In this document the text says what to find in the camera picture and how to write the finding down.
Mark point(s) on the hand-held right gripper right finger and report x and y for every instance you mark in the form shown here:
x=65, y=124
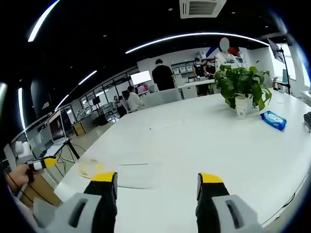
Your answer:
x=213, y=206

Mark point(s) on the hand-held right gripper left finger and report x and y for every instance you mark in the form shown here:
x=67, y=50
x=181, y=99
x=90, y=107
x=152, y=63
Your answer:
x=97, y=206

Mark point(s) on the person's left hand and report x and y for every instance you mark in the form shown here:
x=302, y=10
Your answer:
x=18, y=176

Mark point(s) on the black tripod stand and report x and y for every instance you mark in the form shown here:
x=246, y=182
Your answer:
x=71, y=149

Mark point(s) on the yellowish clear plastic bag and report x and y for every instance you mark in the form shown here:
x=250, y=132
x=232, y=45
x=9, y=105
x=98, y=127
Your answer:
x=91, y=168

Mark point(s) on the open laptop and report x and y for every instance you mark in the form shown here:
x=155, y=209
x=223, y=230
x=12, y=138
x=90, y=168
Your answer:
x=57, y=128

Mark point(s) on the clear plastic sheet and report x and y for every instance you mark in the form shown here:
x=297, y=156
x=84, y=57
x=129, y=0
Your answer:
x=138, y=176

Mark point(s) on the yellow box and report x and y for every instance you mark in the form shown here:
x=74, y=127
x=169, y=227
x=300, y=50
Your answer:
x=79, y=129

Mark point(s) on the person's white sleeve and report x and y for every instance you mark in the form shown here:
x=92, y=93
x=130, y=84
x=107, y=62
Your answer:
x=23, y=213

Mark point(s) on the ceiling strip light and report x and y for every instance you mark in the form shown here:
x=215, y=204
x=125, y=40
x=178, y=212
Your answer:
x=62, y=102
x=41, y=20
x=194, y=36
x=21, y=106
x=87, y=77

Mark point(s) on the white paper cup pot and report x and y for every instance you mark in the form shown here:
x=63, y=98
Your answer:
x=241, y=106

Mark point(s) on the blue wet wipes packet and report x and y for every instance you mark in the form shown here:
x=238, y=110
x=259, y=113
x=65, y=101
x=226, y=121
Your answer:
x=273, y=120

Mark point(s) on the white partition panel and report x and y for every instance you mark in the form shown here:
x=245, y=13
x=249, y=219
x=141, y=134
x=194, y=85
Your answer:
x=162, y=97

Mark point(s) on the white counter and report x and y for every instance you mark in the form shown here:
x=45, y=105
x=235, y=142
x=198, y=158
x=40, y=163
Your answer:
x=194, y=85

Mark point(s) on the grey object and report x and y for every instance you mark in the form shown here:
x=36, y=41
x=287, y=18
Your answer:
x=307, y=121

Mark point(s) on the green potted plant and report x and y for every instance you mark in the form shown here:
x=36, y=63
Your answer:
x=239, y=81

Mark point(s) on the white lit screen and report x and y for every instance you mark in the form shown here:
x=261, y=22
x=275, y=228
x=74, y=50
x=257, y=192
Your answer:
x=141, y=77

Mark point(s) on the black monitor stand pole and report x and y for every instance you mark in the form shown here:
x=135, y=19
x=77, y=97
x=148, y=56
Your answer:
x=286, y=70

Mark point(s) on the ceiling air conditioner vent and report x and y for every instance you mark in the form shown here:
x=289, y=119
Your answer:
x=202, y=8

